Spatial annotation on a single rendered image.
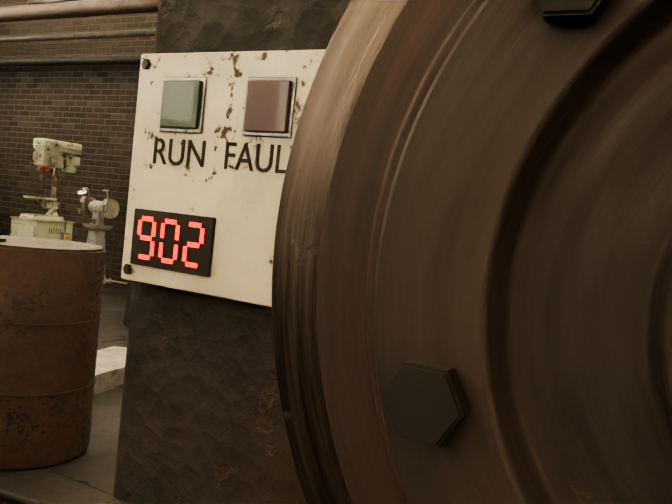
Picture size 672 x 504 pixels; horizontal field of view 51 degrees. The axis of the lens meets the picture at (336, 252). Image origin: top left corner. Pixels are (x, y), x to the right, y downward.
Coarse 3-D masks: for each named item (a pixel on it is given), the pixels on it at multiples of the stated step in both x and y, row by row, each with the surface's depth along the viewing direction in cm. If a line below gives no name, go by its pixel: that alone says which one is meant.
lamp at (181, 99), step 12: (168, 84) 54; (180, 84) 53; (192, 84) 53; (168, 96) 54; (180, 96) 53; (192, 96) 53; (168, 108) 54; (180, 108) 53; (192, 108) 53; (168, 120) 54; (180, 120) 53; (192, 120) 53
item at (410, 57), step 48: (432, 0) 28; (480, 0) 25; (384, 48) 29; (432, 48) 28; (384, 96) 29; (384, 144) 29; (336, 192) 30; (384, 192) 27; (336, 240) 30; (336, 288) 30; (336, 336) 30; (336, 384) 30; (336, 432) 30; (384, 432) 27; (384, 480) 29
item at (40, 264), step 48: (0, 240) 281; (48, 240) 314; (0, 288) 270; (48, 288) 275; (96, 288) 296; (0, 336) 271; (48, 336) 277; (96, 336) 302; (0, 384) 272; (48, 384) 279; (0, 432) 273; (48, 432) 282
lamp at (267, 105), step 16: (256, 80) 50; (272, 80) 49; (288, 80) 49; (256, 96) 50; (272, 96) 49; (288, 96) 49; (256, 112) 50; (272, 112) 49; (288, 112) 49; (256, 128) 50; (272, 128) 49
